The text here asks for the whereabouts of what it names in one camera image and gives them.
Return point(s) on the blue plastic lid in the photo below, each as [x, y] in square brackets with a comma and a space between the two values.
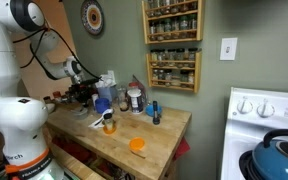
[150, 111]

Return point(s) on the wooden spice rack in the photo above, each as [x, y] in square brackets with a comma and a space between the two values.
[174, 69]
[169, 21]

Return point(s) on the blue mug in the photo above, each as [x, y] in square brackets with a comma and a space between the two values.
[102, 104]

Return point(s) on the clear glass jar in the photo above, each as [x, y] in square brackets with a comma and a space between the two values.
[122, 99]

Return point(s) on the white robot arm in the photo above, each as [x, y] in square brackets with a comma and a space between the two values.
[22, 118]

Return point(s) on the clear plastic container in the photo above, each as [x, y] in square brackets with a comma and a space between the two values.
[79, 115]

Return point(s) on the orange cup with black lid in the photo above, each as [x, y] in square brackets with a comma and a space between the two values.
[109, 124]

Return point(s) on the blue pot with lid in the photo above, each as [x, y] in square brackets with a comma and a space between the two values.
[268, 160]

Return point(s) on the wooden kitchen cart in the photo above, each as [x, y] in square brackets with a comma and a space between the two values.
[149, 163]

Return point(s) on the upper wooden spice rack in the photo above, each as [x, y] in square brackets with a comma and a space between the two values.
[169, 21]

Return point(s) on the white supplement jar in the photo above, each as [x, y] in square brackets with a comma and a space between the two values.
[136, 100]

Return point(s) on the orange plastic lid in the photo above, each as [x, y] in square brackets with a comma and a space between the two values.
[136, 143]

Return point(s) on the white light switch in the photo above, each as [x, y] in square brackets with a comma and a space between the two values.
[228, 49]

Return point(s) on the white stove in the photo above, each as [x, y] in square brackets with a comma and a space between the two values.
[251, 115]

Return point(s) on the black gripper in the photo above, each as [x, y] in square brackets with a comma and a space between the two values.
[83, 91]

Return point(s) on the decorative wall plate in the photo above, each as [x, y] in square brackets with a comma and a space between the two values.
[92, 17]

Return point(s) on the lower wooden spice rack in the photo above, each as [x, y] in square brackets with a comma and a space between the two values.
[174, 69]

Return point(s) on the blue pepper grinder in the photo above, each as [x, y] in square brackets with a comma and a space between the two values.
[156, 118]

